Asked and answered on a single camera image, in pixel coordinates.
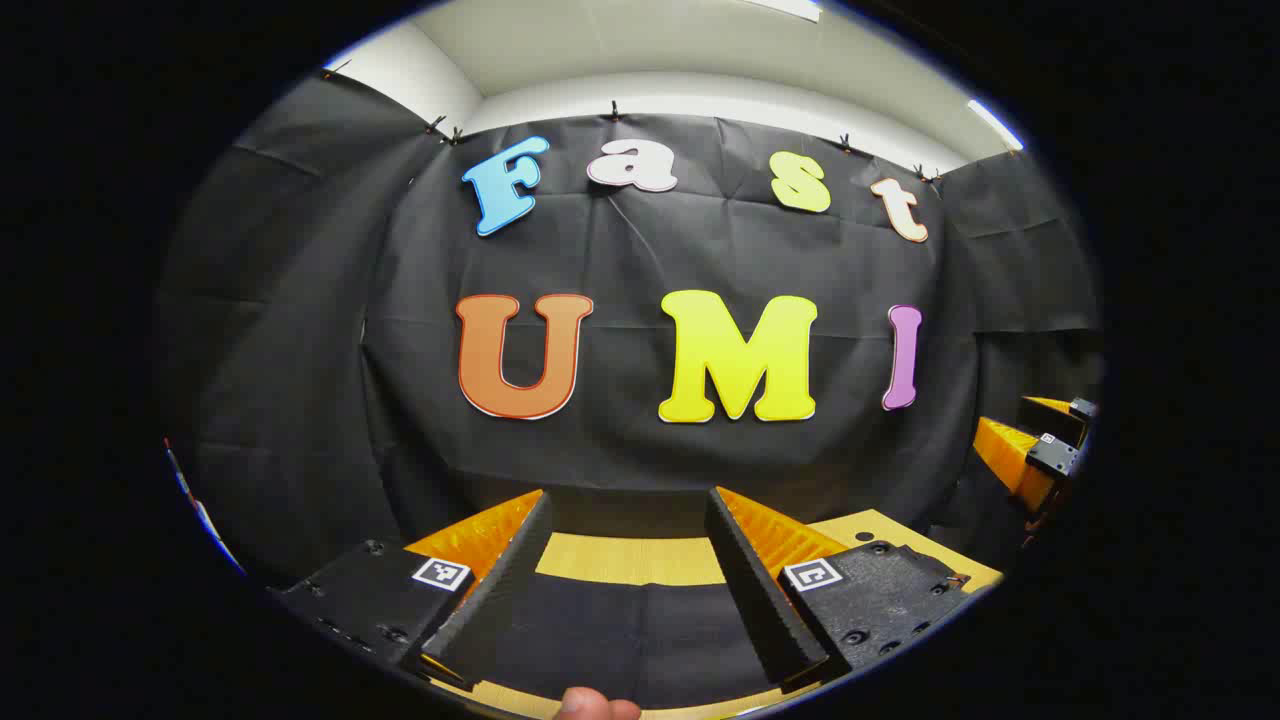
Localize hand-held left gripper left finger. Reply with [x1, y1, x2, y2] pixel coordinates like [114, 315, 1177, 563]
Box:
[268, 488, 556, 693]

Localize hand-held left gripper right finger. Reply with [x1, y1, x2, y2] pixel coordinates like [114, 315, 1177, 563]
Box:
[703, 486, 973, 695]

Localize dark grey jeans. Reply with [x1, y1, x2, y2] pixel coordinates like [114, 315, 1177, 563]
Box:
[480, 572, 791, 709]

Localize ceiling light panel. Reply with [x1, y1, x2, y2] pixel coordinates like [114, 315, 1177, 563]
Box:
[966, 98, 1026, 154]
[742, 0, 824, 23]

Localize black backdrop cloth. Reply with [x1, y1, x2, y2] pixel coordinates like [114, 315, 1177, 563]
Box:
[155, 70, 1106, 591]

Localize row of black cloth clips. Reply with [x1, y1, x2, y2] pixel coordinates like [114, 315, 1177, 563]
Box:
[322, 60, 947, 193]

